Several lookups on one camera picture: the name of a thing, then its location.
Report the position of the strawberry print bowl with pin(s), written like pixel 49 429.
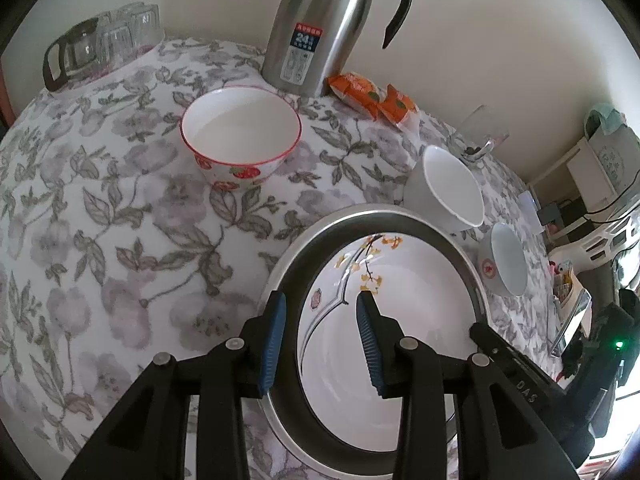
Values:
pixel 240 130

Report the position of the grey floral tablecloth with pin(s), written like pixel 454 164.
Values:
pixel 125 210

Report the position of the clear glass mug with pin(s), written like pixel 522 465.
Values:
pixel 475 125

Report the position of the black charger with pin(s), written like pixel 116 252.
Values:
pixel 550 212

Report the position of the orange snack packet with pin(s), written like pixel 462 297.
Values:
pixel 352 90
pixel 397 107

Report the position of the white power strip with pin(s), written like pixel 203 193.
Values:
pixel 527 202

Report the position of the black rimmed branch print plate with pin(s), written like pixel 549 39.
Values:
pixel 335 400

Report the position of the white square bowl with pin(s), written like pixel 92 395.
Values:
pixel 450 185

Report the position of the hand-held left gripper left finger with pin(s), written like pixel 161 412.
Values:
pixel 272 345

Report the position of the white printed bag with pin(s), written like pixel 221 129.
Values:
pixel 615 157

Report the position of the white lattice chair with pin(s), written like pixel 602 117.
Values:
pixel 592 170

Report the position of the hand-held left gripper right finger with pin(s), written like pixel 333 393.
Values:
pixel 367 345

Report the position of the grey phone stand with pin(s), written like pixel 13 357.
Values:
pixel 570 325

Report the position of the green cloth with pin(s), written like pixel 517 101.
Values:
pixel 607 115

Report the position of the light blue bowl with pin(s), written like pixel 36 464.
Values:
pixel 507 260

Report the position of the stainless steel thermos jug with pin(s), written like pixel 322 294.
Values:
pixel 310 20

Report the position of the large steel basin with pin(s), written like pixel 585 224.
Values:
pixel 295 435

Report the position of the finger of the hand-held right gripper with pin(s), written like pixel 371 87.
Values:
pixel 492 345

